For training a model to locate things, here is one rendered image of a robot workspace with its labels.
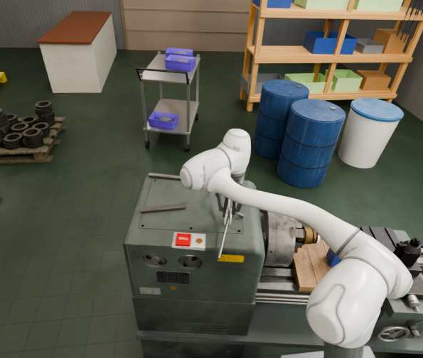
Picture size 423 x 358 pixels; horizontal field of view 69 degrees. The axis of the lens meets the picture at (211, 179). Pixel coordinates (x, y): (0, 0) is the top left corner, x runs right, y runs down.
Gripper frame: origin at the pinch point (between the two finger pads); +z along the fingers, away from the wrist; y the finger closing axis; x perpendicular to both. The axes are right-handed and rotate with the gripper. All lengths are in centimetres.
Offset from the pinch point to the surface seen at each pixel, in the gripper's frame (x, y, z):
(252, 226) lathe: -0.2, 11.2, 4.7
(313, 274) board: 3, 48, 42
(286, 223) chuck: 5.7, 27.4, 7.7
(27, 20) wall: 663, -438, 72
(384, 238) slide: 23, 90, 33
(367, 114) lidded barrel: 238, 171, 56
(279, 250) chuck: -2.7, 25.0, 16.8
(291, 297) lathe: -4, 38, 52
